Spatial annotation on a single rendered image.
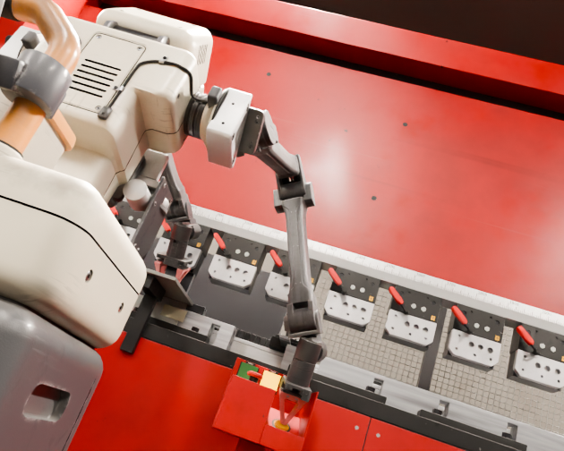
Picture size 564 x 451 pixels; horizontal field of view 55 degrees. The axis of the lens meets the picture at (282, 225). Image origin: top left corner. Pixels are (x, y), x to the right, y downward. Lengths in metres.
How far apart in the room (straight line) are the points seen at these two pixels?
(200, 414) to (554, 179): 1.41
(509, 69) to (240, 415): 1.64
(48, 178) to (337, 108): 1.67
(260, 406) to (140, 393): 0.49
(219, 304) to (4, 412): 1.89
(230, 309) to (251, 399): 1.10
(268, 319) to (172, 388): 0.78
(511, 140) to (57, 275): 1.85
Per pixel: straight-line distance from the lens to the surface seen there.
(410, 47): 2.30
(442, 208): 1.95
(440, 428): 1.64
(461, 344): 1.80
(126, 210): 1.99
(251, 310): 2.34
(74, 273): 0.52
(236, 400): 1.29
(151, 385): 1.67
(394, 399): 1.75
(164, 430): 1.64
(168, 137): 1.05
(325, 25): 2.35
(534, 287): 1.94
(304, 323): 1.32
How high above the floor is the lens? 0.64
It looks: 22 degrees up
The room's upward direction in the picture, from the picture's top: 20 degrees clockwise
